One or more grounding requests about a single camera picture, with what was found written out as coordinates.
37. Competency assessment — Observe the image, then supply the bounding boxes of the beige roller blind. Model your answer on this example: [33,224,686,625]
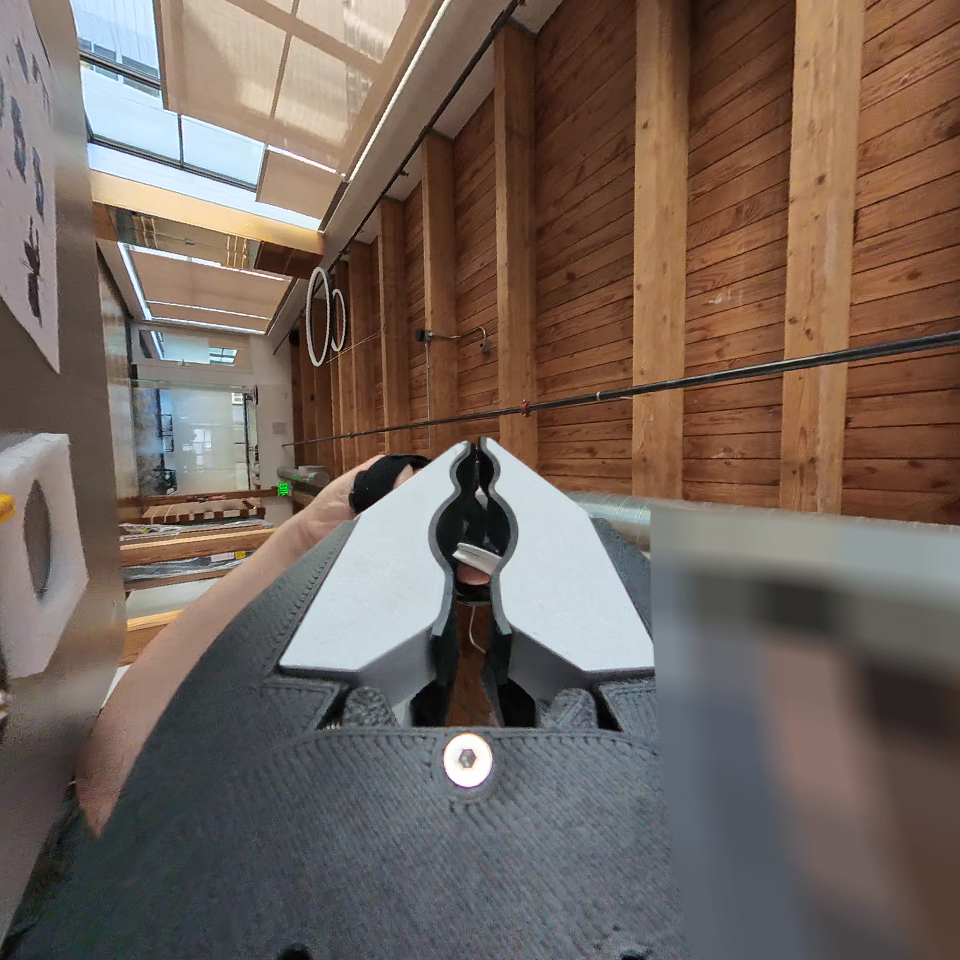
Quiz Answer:
[153,0,421,179]
[255,144,348,224]
[122,243,295,336]

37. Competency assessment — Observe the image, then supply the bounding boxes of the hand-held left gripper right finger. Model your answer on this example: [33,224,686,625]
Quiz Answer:
[478,437,655,729]

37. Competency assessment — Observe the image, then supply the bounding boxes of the large glass window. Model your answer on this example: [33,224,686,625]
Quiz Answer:
[71,0,325,228]

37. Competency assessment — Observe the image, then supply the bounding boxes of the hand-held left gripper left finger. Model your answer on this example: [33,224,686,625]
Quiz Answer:
[279,441,481,727]

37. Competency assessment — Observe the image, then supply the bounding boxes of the grey conduit fixture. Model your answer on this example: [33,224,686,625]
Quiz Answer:
[416,326,496,355]

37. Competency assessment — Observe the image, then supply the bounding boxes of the white printed paper sheet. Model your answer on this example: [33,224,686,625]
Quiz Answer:
[0,0,61,374]

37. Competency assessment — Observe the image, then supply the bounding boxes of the white foam block with hole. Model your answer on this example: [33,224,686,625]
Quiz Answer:
[0,433,90,680]

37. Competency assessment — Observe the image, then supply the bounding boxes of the silver metal duct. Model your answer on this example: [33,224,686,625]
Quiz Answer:
[566,491,658,556]

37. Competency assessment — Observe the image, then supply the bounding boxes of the long black ceiling pipe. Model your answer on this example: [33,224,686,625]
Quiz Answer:
[281,330,960,450]

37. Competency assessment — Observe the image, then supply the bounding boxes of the large white ring lamp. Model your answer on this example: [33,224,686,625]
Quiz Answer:
[305,266,334,369]

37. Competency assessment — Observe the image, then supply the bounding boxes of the person's right hand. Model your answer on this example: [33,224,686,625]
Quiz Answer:
[287,463,418,558]

